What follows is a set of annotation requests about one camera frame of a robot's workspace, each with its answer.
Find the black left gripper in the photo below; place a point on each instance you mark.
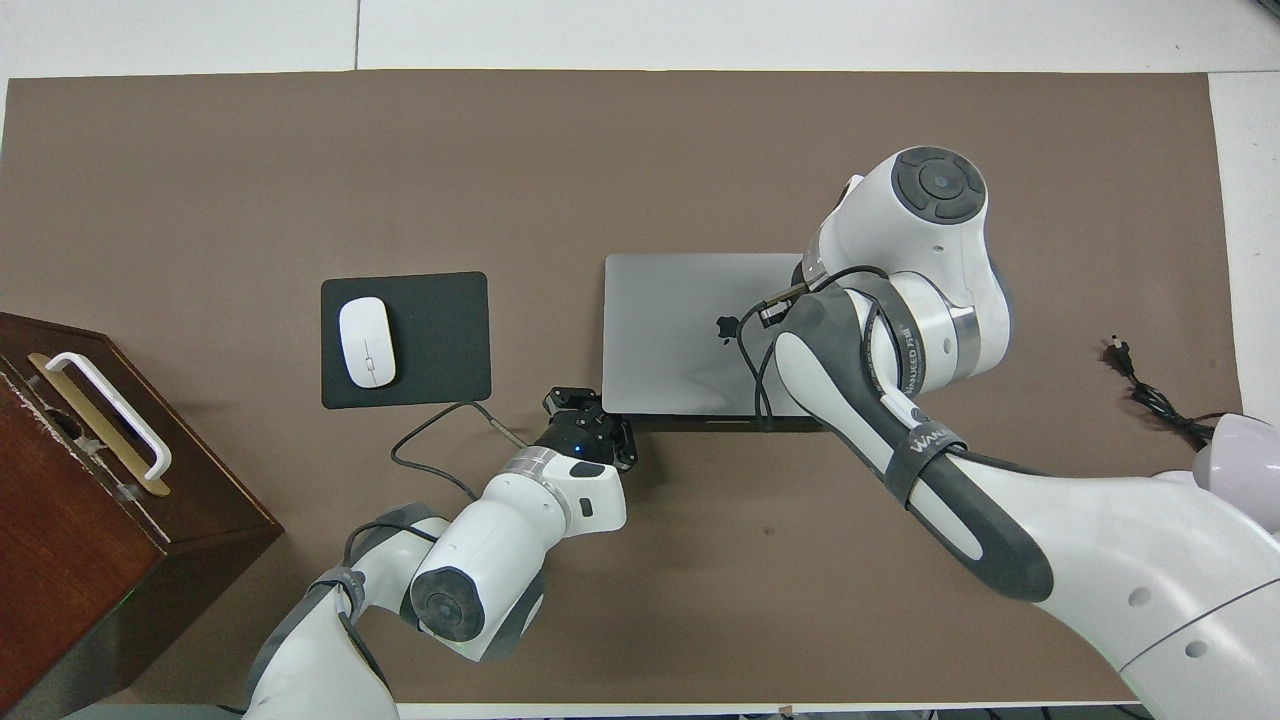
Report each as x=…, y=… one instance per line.
x=580, y=440

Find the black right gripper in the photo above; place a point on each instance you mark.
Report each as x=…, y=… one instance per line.
x=812, y=273

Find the silver grey laptop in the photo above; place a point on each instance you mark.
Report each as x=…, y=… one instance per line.
x=670, y=340

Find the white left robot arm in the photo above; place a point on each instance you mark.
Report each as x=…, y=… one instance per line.
x=500, y=540

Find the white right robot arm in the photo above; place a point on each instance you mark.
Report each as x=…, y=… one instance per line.
x=1100, y=530

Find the black mouse pad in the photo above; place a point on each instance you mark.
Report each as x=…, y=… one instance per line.
x=440, y=340

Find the brown table mat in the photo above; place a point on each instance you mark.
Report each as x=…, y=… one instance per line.
x=700, y=600

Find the white computer mouse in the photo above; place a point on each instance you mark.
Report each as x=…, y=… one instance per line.
x=367, y=345

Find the white desk lamp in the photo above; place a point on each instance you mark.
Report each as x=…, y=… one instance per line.
x=1245, y=455

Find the dark brown wooden box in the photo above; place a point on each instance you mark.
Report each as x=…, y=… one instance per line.
x=70, y=560

